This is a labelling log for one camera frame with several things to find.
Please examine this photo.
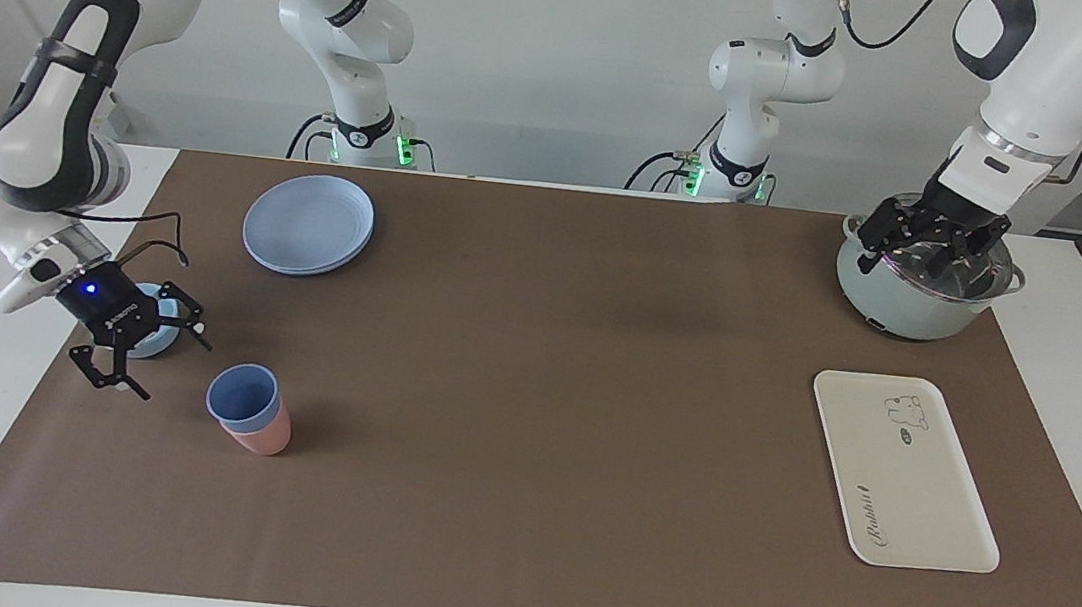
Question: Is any glass pot lid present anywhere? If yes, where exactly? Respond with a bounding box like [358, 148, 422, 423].
[839, 189, 1025, 310]

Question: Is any black left arm base cable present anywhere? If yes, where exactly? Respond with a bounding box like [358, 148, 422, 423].
[623, 145, 711, 200]

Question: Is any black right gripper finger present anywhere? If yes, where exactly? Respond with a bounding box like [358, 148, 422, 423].
[65, 340, 158, 403]
[147, 280, 221, 353]

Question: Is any black cable with metal connector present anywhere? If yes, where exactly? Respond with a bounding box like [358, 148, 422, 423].
[825, 0, 948, 58]

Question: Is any cream rabbit print tray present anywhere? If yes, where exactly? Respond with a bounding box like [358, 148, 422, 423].
[795, 367, 1019, 579]

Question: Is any brown table mat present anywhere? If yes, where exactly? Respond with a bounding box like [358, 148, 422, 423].
[0, 126, 1082, 607]

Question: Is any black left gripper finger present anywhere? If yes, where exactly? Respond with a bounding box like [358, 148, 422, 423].
[854, 199, 922, 280]
[935, 220, 1012, 293]

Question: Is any light blue small bowl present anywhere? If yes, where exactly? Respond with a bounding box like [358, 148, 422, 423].
[125, 281, 194, 365]

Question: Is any black right arm base cable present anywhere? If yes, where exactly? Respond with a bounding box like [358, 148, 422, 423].
[285, 109, 341, 165]

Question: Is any pale green cooking pot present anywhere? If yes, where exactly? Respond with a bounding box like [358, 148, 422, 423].
[829, 187, 1033, 351]

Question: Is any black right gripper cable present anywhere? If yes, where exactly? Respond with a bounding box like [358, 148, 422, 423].
[53, 201, 197, 270]

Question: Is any blue ribbed cup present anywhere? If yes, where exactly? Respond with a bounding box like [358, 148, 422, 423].
[203, 359, 286, 438]

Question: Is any black arm base cable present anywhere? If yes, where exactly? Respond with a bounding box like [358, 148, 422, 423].
[285, 109, 341, 165]
[623, 145, 711, 200]

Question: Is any pink cup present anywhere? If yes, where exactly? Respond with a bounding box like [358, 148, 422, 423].
[214, 391, 297, 459]

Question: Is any light blue round plate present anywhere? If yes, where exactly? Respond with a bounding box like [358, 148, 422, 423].
[238, 167, 380, 284]

